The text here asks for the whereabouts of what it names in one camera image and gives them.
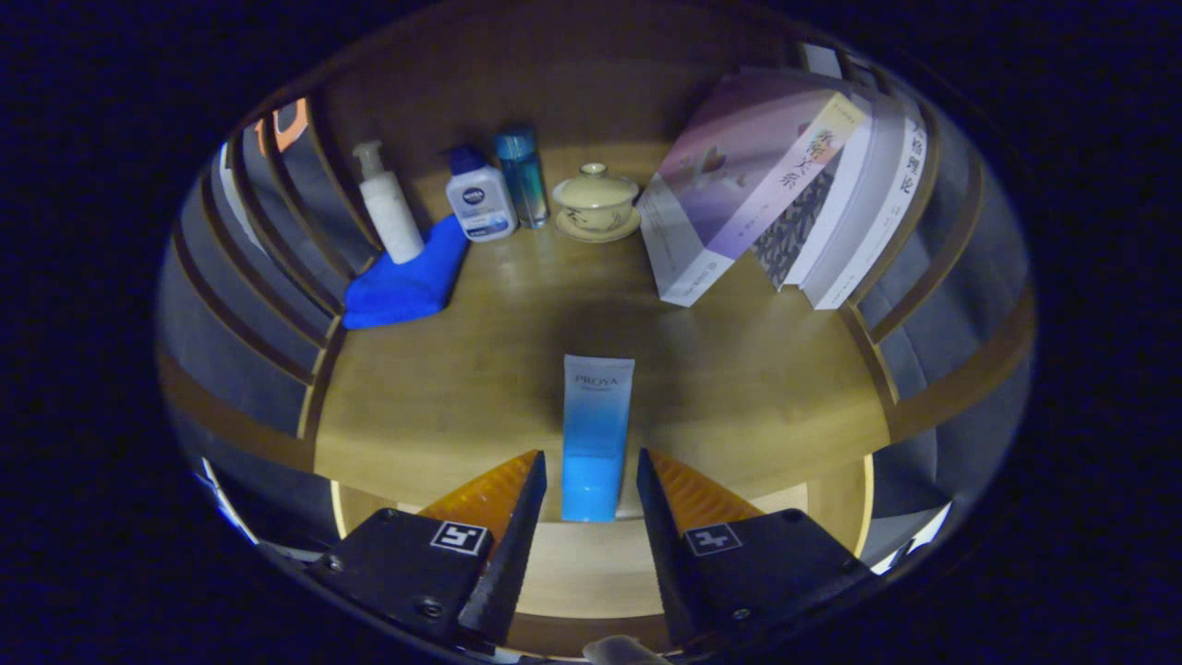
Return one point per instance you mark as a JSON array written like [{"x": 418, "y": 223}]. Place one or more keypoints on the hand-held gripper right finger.
[{"x": 665, "y": 554}]

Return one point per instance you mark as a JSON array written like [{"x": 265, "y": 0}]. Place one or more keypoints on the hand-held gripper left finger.
[{"x": 517, "y": 554}]

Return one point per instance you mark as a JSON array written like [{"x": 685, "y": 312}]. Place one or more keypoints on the blue cosmetic tube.
[{"x": 597, "y": 434}]

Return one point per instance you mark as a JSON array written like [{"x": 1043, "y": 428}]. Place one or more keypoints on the wooden countertop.
[{"x": 443, "y": 388}]

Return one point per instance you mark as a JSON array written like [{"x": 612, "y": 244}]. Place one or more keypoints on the wooden cabinet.
[{"x": 554, "y": 74}]

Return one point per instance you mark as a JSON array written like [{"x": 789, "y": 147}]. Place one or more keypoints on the blue folded cloth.
[{"x": 406, "y": 286}]

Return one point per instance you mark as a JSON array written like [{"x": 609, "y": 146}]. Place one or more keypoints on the patterned cover book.
[{"x": 799, "y": 231}]

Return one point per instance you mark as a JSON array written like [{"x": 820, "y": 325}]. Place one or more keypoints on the white bottle blue cap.
[{"x": 480, "y": 203}]

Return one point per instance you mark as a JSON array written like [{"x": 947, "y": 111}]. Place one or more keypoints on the beige lidded teacup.
[{"x": 596, "y": 203}]

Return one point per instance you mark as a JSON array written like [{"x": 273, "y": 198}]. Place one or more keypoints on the white spray bottle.
[{"x": 392, "y": 217}]

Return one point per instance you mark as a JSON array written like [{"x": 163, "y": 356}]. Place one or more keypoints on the teal slim bottle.
[{"x": 524, "y": 180}]

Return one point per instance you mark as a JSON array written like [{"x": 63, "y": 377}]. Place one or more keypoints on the purple cover book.
[{"x": 729, "y": 185}]

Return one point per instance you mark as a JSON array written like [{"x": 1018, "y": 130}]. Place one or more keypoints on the white spine book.
[{"x": 886, "y": 212}]

